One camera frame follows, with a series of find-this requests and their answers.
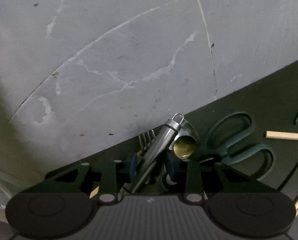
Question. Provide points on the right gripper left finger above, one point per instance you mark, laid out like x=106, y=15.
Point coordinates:
x=125, y=171

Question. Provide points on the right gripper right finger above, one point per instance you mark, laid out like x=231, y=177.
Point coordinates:
x=183, y=177

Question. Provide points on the steel ladle with hook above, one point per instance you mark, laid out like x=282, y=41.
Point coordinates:
x=176, y=135

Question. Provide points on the black steel fork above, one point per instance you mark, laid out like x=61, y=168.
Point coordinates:
x=145, y=140

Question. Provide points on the purple banded bamboo chopstick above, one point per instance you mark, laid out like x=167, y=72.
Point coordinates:
x=94, y=192

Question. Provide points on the dark green scissors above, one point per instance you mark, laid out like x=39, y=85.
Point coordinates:
x=221, y=152

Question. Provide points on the long bamboo chopstick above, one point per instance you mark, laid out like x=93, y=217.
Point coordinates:
x=281, y=135

